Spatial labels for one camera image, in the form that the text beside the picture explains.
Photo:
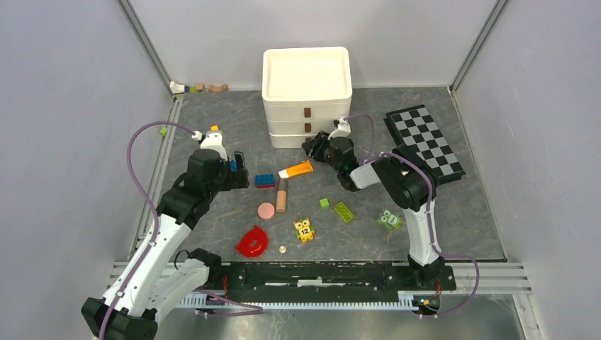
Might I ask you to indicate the lime green flat brick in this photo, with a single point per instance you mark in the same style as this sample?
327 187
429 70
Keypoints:
344 212

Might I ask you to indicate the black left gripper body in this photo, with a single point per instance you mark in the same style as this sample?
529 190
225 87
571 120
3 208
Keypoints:
225 178

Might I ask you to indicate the small lime green cube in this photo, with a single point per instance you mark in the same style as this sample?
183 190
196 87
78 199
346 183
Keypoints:
324 203

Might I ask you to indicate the beige foundation bottle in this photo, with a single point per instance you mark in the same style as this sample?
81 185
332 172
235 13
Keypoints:
281 195

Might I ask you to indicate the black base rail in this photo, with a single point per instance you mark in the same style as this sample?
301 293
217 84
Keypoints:
328 281

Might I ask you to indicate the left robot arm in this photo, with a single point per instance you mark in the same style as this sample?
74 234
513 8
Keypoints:
135 305

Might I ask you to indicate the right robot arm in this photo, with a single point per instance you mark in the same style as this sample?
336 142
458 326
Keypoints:
407 179

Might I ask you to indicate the wooden arch block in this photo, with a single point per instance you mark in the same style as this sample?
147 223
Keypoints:
218 88

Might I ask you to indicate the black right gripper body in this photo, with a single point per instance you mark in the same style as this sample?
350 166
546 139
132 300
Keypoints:
334 163

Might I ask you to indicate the red arch brick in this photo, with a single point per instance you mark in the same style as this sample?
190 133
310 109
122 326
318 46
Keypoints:
253 243

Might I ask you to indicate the blue red duplo brick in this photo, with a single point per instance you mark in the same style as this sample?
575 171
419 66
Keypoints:
265 181

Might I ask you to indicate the yellow owl brick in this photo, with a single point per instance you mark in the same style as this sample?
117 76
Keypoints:
304 230

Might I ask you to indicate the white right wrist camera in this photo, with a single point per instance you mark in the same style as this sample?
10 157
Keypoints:
342 129

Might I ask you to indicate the pink round sponge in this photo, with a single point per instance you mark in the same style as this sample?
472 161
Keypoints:
266 211

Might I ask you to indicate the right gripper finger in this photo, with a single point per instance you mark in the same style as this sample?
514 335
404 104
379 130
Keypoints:
319 153
320 139

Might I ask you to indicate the orange cream tube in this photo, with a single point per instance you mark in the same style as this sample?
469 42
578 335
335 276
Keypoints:
296 170

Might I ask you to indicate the white corner block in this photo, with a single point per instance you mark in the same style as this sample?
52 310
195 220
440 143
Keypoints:
176 89

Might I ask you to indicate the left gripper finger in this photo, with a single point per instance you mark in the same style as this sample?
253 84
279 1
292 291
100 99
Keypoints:
240 179
239 158

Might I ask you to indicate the black grey chessboard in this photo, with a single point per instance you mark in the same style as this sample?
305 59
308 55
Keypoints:
416 128

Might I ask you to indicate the white three-drawer organizer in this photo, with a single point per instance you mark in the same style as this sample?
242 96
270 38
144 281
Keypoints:
303 91

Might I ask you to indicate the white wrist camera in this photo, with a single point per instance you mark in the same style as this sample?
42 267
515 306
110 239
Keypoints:
212 140
342 129

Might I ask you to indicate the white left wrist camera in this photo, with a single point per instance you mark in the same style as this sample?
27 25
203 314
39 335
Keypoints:
212 140

